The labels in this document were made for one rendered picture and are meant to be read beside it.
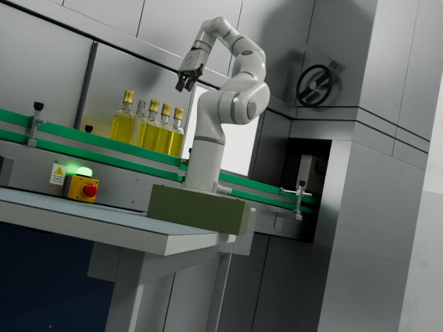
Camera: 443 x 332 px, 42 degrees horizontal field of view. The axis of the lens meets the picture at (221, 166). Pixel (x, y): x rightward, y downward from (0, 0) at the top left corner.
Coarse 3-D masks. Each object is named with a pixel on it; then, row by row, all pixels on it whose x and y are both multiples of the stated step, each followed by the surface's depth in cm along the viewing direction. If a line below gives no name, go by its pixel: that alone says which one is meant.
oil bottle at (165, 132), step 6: (162, 126) 216; (168, 126) 217; (162, 132) 216; (168, 132) 217; (162, 138) 216; (168, 138) 218; (156, 144) 215; (162, 144) 216; (168, 144) 218; (156, 150) 215; (162, 150) 216
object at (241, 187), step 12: (120, 168) 203; (180, 168) 220; (180, 180) 221; (228, 180) 238; (240, 180) 243; (252, 180) 248; (240, 192) 243; (252, 192) 249; (264, 192) 254; (276, 192) 259; (276, 204) 259; (288, 204) 265; (300, 204) 271; (312, 204) 277
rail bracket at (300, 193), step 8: (304, 184) 252; (280, 192) 259; (288, 192) 257; (296, 192) 253; (304, 192) 251; (296, 208) 252; (280, 216) 255; (288, 216) 252; (296, 216) 249; (280, 224) 258
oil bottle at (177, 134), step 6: (174, 126) 220; (174, 132) 219; (180, 132) 221; (174, 138) 219; (180, 138) 221; (174, 144) 219; (180, 144) 221; (168, 150) 219; (174, 150) 220; (180, 150) 222; (174, 156) 220
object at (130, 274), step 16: (96, 256) 96; (112, 256) 95; (128, 256) 95; (144, 256) 95; (160, 256) 109; (176, 256) 124; (192, 256) 146; (208, 256) 176; (224, 256) 239; (96, 272) 96; (112, 272) 95; (128, 272) 94; (144, 272) 96; (160, 272) 111; (224, 272) 238; (128, 288) 94; (224, 288) 239; (112, 304) 94; (128, 304) 94; (112, 320) 94; (128, 320) 94; (208, 320) 237
